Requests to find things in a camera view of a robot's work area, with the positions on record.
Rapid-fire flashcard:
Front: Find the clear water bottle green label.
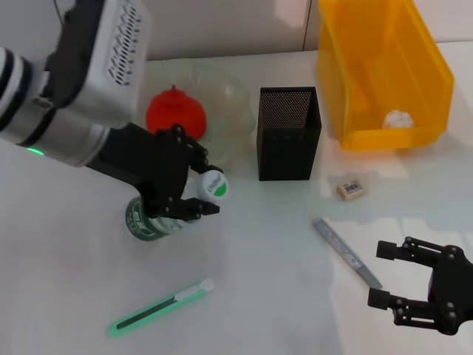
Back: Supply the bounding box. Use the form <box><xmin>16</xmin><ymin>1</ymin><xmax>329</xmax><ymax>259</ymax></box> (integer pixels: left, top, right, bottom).
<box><xmin>124</xmin><ymin>170</ymin><xmax>229</xmax><ymax>242</ymax></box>

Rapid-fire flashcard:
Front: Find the orange fruit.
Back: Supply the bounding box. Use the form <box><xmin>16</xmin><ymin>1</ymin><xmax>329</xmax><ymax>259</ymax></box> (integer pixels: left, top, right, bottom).
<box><xmin>146</xmin><ymin>84</ymin><xmax>207</xmax><ymax>141</ymax></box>

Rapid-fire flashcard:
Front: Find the silver grey marker pen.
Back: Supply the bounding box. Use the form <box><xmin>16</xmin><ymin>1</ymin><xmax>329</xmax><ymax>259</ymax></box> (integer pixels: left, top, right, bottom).
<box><xmin>312</xmin><ymin>217</ymin><xmax>384</xmax><ymax>290</ymax></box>

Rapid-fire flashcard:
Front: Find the clear green glass fruit plate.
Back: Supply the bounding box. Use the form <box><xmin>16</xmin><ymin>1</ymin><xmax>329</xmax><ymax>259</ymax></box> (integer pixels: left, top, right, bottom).
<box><xmin>136</xmin><ymin>61</ymin><xmax>256</xmax><ymax>167</ymax></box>

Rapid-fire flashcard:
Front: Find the beige eraser with barcode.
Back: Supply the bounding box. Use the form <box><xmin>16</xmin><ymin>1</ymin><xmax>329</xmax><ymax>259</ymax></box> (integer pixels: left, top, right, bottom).
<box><xmin>336</xmin><ymin>179</ymin><xmax>369</xmax><ymax>202</ymax></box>

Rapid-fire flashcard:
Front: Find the white paper ball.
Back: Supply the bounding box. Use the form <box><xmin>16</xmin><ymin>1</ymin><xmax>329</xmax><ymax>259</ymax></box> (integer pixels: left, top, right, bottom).
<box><xmin>384</xmin><ymin>109</ymin><xmax>414</xmax><ymax>129</ymax></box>

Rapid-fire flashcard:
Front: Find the yellow plastic bin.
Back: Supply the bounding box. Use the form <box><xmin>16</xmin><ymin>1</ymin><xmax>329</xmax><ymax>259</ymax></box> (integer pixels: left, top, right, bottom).
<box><xmin>316</xmin><ymin>0</ymin><xmax>455</xmax><ymax>152</ymax></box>

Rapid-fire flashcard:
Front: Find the green utility knife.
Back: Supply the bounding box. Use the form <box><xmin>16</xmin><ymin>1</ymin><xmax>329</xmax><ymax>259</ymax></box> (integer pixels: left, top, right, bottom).
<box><xmin>108</xmin><ymin>277</ymin><xmax>215</xmax><ymax>338</ymax></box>

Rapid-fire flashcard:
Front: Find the silver vented left wrist box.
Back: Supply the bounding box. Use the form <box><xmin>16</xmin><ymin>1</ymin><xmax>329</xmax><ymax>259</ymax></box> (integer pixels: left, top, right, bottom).
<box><xmin>46</xmin><ymin>0</ymin><xmax>154</xmax><ymax>129</ymax></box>

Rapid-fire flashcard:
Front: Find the black mesh pen holder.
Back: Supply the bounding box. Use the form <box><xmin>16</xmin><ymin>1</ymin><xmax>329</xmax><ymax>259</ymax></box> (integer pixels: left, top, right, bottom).
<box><xmin>256</xmin><ymin>87</ymin><xmax>322</xmax><ymax>182</ymax></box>

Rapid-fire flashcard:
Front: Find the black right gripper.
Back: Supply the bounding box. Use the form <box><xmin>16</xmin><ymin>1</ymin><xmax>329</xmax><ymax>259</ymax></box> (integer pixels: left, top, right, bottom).
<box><xmin>367</xmin><ymin>236</ymin><xmax>473</xmax><ymax>337</ymax></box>

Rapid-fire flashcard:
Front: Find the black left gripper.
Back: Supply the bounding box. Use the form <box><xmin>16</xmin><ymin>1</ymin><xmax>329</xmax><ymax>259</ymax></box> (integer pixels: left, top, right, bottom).
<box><xmin>86</xmin><ymin>124</ymin><xmax>225</xmax><ymax>223</ymax></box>

